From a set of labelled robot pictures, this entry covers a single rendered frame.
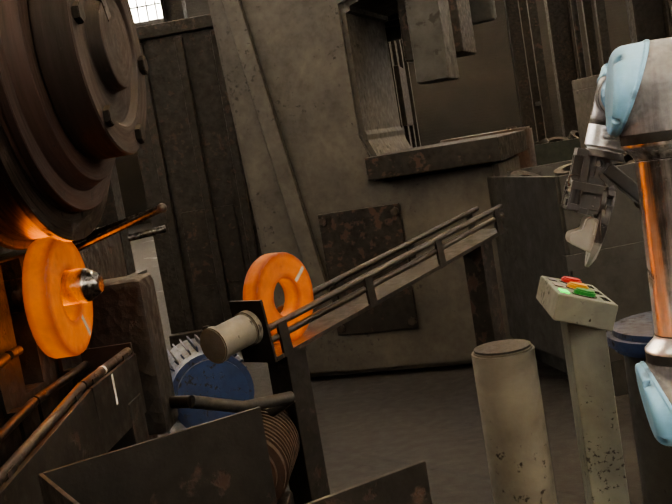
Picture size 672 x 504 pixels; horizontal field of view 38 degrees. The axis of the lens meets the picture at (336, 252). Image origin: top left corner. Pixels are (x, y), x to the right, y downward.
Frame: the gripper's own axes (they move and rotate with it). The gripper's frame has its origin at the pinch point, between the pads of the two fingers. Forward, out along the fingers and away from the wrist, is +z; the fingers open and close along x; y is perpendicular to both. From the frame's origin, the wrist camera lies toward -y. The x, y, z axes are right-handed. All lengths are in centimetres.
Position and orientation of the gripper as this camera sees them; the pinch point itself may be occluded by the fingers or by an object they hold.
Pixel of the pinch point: (592, 260)
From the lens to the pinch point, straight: 186.3
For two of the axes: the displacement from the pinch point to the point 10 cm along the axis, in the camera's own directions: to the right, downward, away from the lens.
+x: -0.7, 1.2, -9.9
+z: -1.8, 9.7, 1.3
